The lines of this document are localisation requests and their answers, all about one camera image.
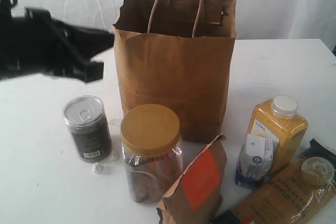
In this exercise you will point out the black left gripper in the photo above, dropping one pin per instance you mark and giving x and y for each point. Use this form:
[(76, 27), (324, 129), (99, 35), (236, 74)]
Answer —
[(30, 44)]

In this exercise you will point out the brown paper shopping bag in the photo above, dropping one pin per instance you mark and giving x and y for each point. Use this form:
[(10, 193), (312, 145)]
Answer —
[(177, 53)]

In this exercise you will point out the clear jar yellow lid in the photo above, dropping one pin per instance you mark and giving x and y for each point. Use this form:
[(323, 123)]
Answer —
[(150, 138)]

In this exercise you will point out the dark can silver lid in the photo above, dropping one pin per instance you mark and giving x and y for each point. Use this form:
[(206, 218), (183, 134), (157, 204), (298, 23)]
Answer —
[(87, 124)]

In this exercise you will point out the white paper crumb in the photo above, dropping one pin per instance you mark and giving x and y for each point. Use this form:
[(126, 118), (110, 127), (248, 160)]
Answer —
[(97, 168)]

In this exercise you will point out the brown pouch orange label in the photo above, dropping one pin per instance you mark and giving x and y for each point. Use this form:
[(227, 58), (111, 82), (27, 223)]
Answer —
[(195, 196)]

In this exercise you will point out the small white blue carton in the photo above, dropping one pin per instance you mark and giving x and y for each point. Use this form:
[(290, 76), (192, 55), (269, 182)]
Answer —
[(254, 161)]

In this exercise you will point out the yellow grain bottle white cap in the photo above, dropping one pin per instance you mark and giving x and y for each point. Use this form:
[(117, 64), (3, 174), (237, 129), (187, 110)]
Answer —
[(278, 120)]

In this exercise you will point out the spaghetti packet gold seal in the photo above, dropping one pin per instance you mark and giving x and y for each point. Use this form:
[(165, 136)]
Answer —
[(294, 195)]

